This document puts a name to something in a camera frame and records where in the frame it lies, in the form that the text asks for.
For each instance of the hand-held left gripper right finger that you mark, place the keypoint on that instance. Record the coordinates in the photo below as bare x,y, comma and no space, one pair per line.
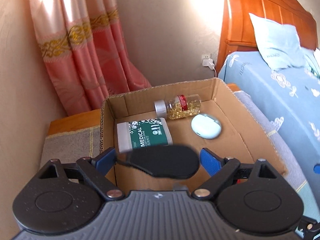
211,161

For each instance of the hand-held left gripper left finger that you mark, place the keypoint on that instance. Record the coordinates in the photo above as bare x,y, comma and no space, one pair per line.
106,158

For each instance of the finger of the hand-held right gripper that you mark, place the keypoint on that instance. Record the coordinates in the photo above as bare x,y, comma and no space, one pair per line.
317,168
310,226

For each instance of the cardboard box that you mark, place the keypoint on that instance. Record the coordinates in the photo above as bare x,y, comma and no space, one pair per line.
232,135

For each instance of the round pale mint case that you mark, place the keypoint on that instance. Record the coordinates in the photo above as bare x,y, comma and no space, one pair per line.
206,127

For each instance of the green cotton swab box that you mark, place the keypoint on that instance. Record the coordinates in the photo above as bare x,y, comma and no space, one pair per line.
145,135

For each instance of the black insole piece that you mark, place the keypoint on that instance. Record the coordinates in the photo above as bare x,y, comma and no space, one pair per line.
165,161

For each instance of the yellow capsule pill bottle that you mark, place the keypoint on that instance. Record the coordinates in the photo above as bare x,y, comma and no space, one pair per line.
180,106

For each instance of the checkered table blanket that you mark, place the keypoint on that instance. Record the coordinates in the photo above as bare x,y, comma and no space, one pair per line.
70,145

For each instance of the blue floral bed sheet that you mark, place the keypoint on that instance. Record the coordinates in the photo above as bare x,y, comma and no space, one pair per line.
262,92

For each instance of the pink patterned curtain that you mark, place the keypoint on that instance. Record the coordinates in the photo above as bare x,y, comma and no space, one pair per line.
82,67

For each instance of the white plug charger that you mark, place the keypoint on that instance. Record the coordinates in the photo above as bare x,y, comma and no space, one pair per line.
208,63

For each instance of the pale floral pillow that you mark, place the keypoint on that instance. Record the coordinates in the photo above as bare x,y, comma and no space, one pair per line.
312,62

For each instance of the light blue pillow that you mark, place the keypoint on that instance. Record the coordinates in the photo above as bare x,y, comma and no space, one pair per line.
277,42

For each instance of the wooden bed headboard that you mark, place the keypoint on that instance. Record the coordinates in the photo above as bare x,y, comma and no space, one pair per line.
240,10

